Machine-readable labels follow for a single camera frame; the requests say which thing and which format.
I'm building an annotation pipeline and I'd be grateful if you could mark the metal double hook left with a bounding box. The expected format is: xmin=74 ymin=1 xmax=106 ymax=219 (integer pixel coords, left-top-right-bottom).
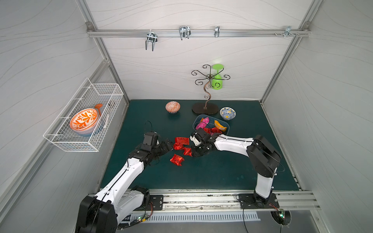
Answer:
xmin=145 ymin=32 xmax=158 ymax=51

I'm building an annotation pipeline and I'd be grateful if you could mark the green plastic cup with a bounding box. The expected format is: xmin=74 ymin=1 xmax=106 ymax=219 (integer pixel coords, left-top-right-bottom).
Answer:
xmin=211 ymin=64 xmax=224 ymax=90

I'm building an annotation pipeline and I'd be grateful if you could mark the teal plastic storage box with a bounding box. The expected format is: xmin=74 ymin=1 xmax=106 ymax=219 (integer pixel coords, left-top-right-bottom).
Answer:
xmin=192 ymin=114 xmax=230 ymax=135

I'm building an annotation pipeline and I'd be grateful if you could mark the white wire wall basket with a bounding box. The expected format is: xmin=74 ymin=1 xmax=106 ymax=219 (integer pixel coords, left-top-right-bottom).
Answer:
xmin=43 ymin=78 xmax=123 ymax=152

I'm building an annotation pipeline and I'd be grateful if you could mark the metal single hook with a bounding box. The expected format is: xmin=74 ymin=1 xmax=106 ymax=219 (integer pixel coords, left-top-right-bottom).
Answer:
xmin=214 ymin=26 xmax=220 ymax=38

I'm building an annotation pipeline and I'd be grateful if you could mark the metal double hook middle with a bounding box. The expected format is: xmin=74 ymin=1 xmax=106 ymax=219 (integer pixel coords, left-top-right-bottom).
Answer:
xmin=179 ymin=26 xmax=191 ymax=40

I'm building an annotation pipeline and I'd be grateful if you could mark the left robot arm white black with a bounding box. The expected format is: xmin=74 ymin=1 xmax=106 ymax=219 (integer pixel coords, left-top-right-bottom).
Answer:
xmin=75 ymin=136 xmax=173 ymax=233

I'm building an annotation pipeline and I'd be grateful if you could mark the blue yellow patterned small bowl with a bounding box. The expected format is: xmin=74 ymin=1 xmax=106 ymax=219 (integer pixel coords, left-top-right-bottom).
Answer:
xmin=220 ymin=107 xmax=236 ymax=120

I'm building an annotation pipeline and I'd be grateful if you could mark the yellow orange tea bag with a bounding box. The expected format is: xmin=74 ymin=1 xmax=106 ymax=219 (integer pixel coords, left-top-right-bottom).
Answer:
xmin=214 ymin=120 xmax=227 ymax=132

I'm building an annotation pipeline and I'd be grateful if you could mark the orange spoon in basket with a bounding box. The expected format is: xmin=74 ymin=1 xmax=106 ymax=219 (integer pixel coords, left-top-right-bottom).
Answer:
xmin=94 ymin=103 xmax=103 ymax=117

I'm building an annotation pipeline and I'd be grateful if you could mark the round black floor port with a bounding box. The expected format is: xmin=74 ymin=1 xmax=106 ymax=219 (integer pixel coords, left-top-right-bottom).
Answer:
xmin=270 ymin=211 xmax=291 ymax=226

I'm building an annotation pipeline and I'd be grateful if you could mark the small red tea bag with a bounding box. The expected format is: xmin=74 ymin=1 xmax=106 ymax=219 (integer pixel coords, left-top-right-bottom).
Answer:
xmin=183 ymin=147 xmax=193 ymax=157

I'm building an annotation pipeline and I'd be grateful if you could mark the white vent strip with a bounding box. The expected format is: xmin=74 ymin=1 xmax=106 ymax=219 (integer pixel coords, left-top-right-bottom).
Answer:
xmin=145 ymin=210 xmax=261 ymax=223

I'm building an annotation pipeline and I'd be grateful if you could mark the metal hook right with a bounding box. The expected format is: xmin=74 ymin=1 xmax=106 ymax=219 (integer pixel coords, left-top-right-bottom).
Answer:
xmin=274 ymin=26 xmax=300 ymax=38

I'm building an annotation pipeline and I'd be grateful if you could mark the orange and blue patterned bowl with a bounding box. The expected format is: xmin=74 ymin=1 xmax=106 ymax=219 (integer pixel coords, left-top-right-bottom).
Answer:
xmin=165 ymin=101 xmax=181 ymax=114

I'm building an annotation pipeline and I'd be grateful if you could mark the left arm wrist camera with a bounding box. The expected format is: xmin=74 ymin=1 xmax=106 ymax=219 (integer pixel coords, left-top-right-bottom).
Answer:
xmin=141 ymin=132 xmax=159 ymax=151

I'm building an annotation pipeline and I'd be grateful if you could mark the aluminium top rail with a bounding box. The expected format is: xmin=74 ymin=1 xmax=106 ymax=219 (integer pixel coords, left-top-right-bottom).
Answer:
xmin=87 ymin=29 xmax=311 ymax=38

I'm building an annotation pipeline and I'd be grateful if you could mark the metal double hook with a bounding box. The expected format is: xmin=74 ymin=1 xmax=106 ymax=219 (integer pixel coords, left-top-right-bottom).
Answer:
xmin=145 ymin=32 xmax=158 ymax=51
xmin=179 ymin=26 xmax=191 ymax=40

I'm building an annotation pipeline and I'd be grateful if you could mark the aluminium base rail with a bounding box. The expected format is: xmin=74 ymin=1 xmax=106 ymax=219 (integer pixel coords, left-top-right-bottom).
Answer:
xmin=150 ymin=189 xmax=321 ymax=212

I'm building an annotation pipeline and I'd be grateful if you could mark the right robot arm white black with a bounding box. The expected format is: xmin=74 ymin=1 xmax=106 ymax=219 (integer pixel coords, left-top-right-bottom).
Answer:
xmin=189 ymin=129 xmax=282 ymax=204

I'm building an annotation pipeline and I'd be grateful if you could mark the orange white floral bowl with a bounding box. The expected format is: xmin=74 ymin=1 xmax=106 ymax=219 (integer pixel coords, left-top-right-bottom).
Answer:
xmin=70 ymin=108 xmax=100 ymax=135

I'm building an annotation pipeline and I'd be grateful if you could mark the copper mug tree stand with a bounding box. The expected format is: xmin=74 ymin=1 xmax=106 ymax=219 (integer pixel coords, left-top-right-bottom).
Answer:
xmin=191 ymin=64 xmax=231 ymax=115

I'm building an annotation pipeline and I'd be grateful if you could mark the long pink tea bag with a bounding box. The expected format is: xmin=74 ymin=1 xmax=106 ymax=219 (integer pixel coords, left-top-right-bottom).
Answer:
xmin=195 ymin=117 xmax=209 ymax=130

